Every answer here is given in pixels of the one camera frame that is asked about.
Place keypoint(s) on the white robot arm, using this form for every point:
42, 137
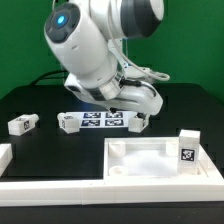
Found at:
82, 35

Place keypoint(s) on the white U-shaped fence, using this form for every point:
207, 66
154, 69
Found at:
101, 191

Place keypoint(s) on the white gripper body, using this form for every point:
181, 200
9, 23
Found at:
138, 96

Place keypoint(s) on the printed marker sheet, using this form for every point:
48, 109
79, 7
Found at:
102, 119

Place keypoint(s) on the white square table top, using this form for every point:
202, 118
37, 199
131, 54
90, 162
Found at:
148, 157

